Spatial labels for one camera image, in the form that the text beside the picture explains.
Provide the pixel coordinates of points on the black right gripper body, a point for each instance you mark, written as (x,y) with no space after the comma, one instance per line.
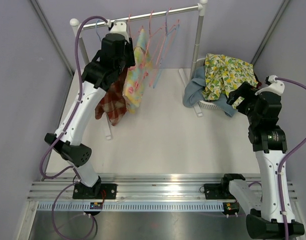
(248,104)

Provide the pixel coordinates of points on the red black plaid skirt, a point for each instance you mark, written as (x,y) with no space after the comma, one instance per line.
(259,84)

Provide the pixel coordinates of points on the yellow green floral garment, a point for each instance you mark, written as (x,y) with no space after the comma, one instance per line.
(224,74)

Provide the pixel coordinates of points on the light blue denim garment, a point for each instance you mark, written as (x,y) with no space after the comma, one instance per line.
(193,93)

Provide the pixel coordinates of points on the pastel tie-dye garment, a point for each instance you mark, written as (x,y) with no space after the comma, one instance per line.
(134,84)

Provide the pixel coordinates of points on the red beige checked garment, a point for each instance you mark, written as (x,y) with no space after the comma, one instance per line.
(113,104)

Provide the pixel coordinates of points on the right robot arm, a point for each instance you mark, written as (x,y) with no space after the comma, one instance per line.
(272,217)

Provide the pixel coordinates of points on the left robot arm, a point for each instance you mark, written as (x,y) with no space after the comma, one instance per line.
(115,55)

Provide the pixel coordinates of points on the white plastic perforated basket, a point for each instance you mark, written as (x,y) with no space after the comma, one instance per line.
(205,104)

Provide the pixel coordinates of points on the white metal clothes rack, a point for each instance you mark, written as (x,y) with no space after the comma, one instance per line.
(200,7)

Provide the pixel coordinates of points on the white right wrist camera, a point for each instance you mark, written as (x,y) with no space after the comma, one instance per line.
(274,86)

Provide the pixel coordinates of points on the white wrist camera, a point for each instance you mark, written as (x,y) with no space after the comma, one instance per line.
(274,86)
(118,32)

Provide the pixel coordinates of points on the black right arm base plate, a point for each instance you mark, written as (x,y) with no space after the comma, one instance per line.
(213,191)

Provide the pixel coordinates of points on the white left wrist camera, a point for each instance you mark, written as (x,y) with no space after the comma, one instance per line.
(118,32)

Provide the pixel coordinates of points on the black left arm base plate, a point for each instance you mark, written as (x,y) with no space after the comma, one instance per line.
(110,191)

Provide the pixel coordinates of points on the aluminium mounting rail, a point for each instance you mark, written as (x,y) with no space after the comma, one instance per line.
(133,188)

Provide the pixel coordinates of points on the white slotted cable duct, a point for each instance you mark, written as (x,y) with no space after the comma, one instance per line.
(112,206)

